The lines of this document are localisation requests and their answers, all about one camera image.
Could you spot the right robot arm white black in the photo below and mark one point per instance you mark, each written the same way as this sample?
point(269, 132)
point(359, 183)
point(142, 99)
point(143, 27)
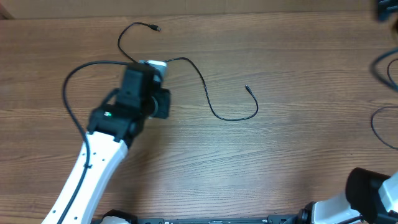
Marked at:
point(369, 196)

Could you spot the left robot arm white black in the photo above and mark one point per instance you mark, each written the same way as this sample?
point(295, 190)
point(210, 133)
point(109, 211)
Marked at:
point(112, 128)

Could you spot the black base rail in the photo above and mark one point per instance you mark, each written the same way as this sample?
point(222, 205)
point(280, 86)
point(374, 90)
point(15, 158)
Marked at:
point(117, 216)

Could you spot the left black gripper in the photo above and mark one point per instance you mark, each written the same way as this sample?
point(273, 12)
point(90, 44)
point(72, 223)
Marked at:
point(163, 96)

